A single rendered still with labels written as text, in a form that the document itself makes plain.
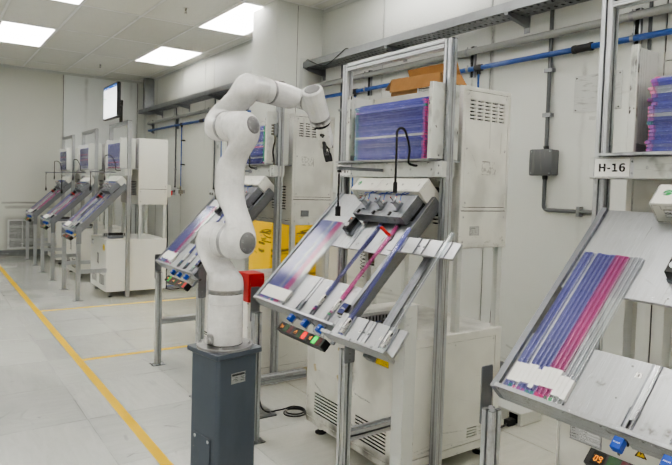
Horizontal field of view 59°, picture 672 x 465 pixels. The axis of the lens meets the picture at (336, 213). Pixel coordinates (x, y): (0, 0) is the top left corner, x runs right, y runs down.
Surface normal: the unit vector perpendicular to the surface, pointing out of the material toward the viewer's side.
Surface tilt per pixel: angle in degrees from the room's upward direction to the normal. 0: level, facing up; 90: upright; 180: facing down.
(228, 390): 90
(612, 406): 45
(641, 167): 90
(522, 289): 90
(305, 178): 90
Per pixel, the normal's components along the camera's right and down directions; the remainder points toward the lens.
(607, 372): -0.55, -0.71
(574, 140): -0.82, 0.00
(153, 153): 0.57, 0.05
